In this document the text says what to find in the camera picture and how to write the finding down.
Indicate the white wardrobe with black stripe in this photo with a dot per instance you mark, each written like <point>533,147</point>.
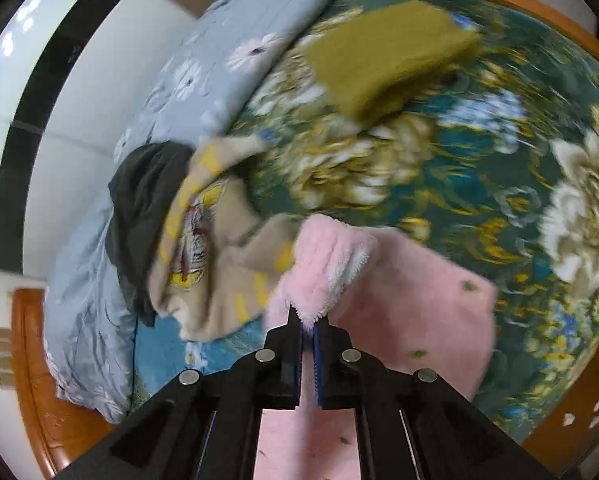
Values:
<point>79,135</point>

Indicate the pink fleece garment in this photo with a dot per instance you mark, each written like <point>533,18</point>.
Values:
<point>404,300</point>

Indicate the beige printed sweater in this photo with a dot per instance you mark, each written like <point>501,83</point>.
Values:
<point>219,260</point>

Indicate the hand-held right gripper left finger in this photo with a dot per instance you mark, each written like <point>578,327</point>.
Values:
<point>287,360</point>

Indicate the grey-blue floral quilt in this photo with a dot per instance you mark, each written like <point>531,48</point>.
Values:
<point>204,70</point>

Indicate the dark grey-green garment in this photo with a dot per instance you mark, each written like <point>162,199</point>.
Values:
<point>134,210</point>

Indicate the olive yellow garment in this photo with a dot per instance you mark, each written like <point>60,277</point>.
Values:
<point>379,55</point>

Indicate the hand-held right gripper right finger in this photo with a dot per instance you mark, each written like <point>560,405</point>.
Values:
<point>320,360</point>

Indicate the teal floral blanket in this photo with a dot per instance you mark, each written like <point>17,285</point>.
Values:
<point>479,185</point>

